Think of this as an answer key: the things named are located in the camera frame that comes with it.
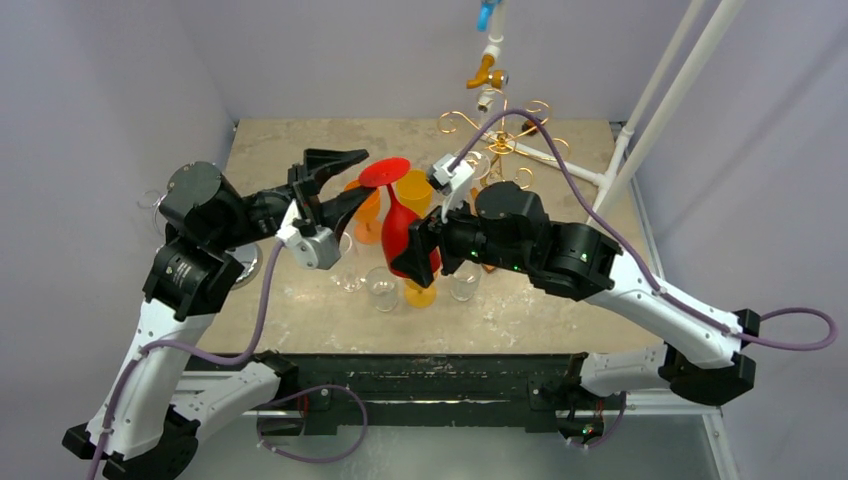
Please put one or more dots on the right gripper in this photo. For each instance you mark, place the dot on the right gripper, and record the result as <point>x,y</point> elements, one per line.
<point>436,237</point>

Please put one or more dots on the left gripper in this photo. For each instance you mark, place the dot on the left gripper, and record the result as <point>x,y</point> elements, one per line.
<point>318,167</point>

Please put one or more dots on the red plastic wine glass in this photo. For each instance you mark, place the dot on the red plastic wine glass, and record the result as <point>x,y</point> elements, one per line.
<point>395,229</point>

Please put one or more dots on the clear tall flute glass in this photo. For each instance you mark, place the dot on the clear tall flute glass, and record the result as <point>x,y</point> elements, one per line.
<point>481,164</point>

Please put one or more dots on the gold rack with wooden base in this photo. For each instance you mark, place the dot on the gold rack with wooden base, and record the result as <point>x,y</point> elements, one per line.
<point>498,141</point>

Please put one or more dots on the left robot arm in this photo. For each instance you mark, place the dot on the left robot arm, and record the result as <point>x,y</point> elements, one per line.
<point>170,396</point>

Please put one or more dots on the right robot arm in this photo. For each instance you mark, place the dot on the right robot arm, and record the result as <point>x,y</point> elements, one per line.
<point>699,358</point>

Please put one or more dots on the clear wine glass left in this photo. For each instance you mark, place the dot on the clear wine glass left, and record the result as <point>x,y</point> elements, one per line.
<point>345,274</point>

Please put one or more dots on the chrome wine glass rack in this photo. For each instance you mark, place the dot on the chrome wine glass rack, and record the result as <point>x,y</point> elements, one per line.
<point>249,256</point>

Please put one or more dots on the yellow plastic goblet near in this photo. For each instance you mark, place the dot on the yellow plastic goblet near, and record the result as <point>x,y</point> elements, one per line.
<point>417,296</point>

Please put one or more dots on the yellow plastic goblet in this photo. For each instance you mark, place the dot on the yellow plastic goblet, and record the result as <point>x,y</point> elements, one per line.
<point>417,296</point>
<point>414,192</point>

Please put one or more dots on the clear short glass left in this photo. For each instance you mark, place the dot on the clear short glass left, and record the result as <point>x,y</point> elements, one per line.
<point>381,285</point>

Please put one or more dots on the clear short glass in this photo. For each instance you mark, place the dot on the clear short glass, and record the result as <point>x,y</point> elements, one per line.
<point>381,285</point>
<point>465,281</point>

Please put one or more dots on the clear short glass right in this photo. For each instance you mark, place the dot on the clear short glass right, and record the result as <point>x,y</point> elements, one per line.
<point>465,281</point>

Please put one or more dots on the orange plastic goblet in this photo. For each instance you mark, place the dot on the orange plastic goblet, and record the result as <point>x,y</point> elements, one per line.
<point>367,228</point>

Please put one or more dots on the yellow plastic goblet far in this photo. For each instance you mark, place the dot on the yellow plastic goblet far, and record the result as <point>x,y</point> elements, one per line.
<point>414,192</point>

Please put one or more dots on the small black orange object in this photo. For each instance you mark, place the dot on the small black orange object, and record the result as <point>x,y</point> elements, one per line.
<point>531,127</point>

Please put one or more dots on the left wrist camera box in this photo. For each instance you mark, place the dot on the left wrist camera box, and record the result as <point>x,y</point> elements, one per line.
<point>313,246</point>

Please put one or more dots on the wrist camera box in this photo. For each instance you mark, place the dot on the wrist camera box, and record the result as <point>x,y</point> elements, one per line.
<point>451,177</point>
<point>313,246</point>

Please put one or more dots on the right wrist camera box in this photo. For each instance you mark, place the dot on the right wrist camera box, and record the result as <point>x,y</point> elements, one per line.
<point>451,177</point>

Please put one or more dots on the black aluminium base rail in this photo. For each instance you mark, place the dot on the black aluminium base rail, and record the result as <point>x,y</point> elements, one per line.
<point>539,393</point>

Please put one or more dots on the brass faucet with blue handle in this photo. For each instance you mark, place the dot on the brass faucet with blue handle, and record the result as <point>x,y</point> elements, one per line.
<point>491,21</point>

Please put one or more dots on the white pvc pipe frame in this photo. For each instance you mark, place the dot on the white pvc pipe frame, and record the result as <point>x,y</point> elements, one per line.
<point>632,143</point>

